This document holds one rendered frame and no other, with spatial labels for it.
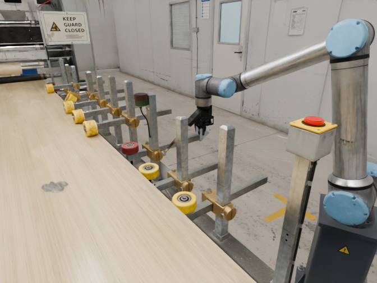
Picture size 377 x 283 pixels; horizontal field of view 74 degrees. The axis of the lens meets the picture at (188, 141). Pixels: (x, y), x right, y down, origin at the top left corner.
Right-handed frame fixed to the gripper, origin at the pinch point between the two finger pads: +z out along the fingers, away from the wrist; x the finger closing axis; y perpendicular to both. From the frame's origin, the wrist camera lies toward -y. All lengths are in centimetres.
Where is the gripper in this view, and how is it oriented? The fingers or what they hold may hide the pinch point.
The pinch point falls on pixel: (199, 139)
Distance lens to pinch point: 146.9
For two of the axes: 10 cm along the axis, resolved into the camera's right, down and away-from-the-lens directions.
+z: 0.1, 9.2, 4.0
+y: 8.1, -2.4, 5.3
